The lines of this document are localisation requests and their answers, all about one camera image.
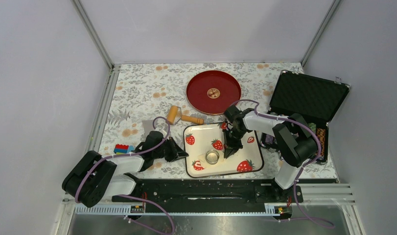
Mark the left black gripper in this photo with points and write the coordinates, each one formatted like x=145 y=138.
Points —
x=176 y=152

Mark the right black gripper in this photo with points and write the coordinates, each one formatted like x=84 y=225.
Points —
x=229 y=144

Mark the white dough piece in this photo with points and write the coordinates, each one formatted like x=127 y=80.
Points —
x=203 y=162

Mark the metal round cookie cutter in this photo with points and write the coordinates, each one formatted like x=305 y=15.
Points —
x=212 y=157

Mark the wooden roller with handle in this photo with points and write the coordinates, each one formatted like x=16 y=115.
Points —
x=175 y=115

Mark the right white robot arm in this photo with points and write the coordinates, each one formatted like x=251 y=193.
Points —
x=295 y=140

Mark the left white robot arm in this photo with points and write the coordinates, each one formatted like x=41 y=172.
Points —
x=95 y=177

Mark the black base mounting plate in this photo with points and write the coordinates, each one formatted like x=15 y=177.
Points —
x=220 y=195

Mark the red round lacquer tray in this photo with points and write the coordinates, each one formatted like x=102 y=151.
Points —
x=212 y=92

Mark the floral tablecloth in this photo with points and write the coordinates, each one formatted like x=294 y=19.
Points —
x=145 y=91

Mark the colourful toy brick block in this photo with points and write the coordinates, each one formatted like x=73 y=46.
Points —
x=123 y=149

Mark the black poker chip case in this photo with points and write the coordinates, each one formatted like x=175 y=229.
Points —
x=316 y=99

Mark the metal scraper orange handle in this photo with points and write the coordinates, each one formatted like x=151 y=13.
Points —
x=148 y=126

